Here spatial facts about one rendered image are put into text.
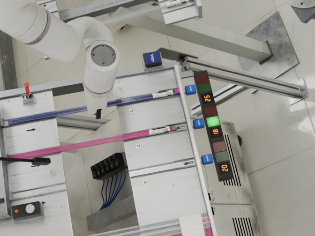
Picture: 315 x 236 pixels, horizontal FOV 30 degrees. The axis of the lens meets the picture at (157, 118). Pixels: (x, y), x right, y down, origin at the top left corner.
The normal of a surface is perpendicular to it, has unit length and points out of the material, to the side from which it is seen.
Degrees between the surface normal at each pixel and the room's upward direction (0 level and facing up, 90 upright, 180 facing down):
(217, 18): 0
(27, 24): 96
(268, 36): 0
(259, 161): 0
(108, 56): 58
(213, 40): 90
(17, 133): 47
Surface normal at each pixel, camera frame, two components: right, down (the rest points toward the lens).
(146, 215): 0.00, -0.36
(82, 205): -0.72, -0.11
